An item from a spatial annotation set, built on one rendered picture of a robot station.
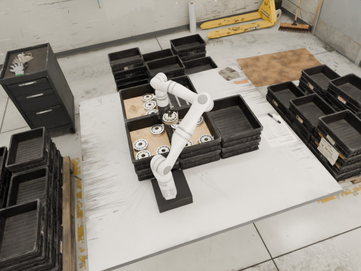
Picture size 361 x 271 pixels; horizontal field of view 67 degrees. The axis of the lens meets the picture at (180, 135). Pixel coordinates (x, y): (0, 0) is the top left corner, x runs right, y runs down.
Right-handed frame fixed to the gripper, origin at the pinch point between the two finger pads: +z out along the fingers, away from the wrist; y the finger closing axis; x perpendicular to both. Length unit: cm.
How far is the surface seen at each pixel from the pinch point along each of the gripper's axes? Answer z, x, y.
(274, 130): 33, -18, 78
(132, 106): 19, 46, -16
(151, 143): 17.7, -0.8, -13.7
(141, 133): 17.9, 12.6, -17.9
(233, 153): 28, -27, 38
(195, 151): 15.0, -23.8, 10.6
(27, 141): 51, 85, -116
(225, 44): 110, 233, 171
